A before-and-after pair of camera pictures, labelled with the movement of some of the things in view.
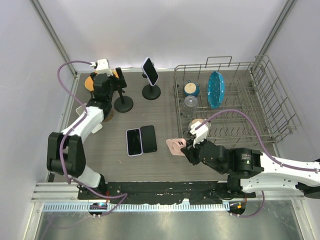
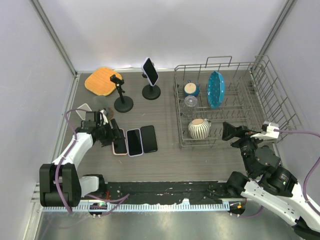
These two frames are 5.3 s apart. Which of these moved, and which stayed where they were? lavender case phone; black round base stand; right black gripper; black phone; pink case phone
Moved: pink case phone; right black gripper
Stayed: black phone; lavender case phone; black round base stand
